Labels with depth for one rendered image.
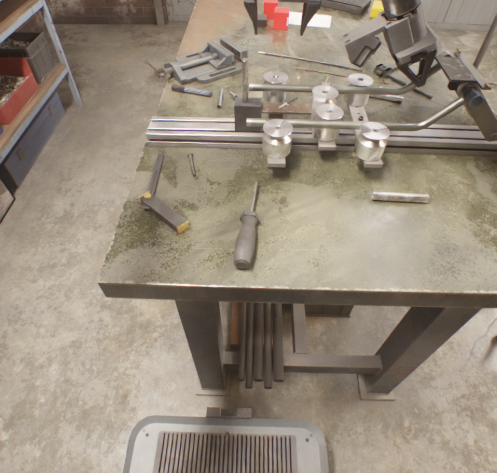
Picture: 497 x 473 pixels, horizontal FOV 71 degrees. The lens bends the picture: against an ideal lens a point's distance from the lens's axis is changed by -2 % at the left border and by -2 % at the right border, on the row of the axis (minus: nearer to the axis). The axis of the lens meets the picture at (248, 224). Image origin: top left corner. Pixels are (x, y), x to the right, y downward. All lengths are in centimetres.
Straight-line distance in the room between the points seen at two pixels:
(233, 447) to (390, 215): 72
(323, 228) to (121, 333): 108
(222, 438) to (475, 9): 401
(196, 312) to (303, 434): 46
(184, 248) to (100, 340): 101
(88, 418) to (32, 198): 117
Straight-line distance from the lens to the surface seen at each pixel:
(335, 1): 144
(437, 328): 96
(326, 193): 64
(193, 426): 109
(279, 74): 78
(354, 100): 79
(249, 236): 53
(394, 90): 79
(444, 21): 420
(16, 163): 224
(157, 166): 69
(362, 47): 71
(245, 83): 67
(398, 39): 71
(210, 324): 87
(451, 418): 152
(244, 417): 111
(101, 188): 205
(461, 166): 80
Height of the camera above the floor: 132
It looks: 50 degrees down
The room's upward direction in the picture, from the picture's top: 1 degrees clockwise
